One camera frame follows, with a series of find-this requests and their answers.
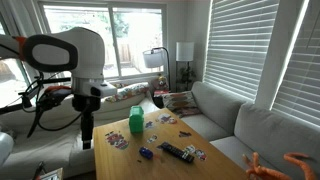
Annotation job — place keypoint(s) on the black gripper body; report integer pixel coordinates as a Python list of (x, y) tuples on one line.
[(86, 103)]

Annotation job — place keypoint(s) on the blue toy car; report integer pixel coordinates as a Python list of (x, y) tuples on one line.
[(146, 153)]

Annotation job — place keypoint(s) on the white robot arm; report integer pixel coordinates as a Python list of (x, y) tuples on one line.
[(86, 50)]

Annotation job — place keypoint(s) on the small stuffed toy figure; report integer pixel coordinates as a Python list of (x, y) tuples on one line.
[(161, 81)]

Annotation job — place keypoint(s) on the orange octopus plush toy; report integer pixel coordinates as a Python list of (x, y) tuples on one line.
[(263, 171)]

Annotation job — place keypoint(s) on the cream white sofa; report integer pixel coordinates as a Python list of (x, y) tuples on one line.
[(50, 150)]

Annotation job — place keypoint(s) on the floral cushion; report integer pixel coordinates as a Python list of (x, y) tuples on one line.
[(128, 91)]

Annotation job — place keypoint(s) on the green treasure chest box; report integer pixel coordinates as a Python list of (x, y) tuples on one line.
[(136, 120)]

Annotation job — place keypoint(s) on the small cartoon sticker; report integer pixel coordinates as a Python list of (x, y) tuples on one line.
[(149, 125), (200, 155), (189, 149)]

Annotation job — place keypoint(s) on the reindeer face sticker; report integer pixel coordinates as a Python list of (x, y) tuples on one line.
[(165, 118)]

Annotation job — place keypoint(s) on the arc floor lamp white shade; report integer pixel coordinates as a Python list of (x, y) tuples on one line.
[(154, 58)]

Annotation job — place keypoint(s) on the sliding glass window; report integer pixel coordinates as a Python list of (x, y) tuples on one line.
[(140, 33)]

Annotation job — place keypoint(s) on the black remote control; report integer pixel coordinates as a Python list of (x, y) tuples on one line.
[(177, 152)]

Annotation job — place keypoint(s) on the cushion with orange ovals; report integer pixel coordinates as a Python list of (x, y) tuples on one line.
[(180, 100)]

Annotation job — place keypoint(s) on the dark small sticker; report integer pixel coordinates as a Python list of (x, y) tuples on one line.
[(185, 134)]

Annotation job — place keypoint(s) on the dark potted plant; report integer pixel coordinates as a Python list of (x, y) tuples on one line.
[(187, 75)]

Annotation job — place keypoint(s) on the floor lamp cylindrical white shade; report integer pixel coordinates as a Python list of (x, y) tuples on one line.
[(185, 51)]

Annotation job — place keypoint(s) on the white window blind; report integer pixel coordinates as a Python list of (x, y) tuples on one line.
[(240, 43), (303, 76)]

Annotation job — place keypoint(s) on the grey sofa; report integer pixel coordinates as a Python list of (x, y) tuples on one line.
[(266, 133)]

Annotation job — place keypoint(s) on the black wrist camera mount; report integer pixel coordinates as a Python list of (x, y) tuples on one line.
[(53, 98)]

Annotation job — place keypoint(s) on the black camera stand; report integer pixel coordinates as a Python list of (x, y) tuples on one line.
[(56, 80)]

